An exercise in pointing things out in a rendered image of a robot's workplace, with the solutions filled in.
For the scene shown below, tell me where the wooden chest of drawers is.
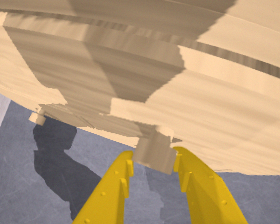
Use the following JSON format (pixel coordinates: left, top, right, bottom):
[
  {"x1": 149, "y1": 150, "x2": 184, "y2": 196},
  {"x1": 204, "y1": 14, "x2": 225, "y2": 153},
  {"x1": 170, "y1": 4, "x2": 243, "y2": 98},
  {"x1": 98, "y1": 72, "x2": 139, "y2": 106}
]
[{"x1": 0, "y1": 0, "x2": 280, "y2": 67}]

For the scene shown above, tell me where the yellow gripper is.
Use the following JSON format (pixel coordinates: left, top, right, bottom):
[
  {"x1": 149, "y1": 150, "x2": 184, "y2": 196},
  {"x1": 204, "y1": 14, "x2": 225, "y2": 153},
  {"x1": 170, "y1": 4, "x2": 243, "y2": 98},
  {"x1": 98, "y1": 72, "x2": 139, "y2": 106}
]
[{"x1": 72, "y1": 146, "x2": 248, "y2": 224}]

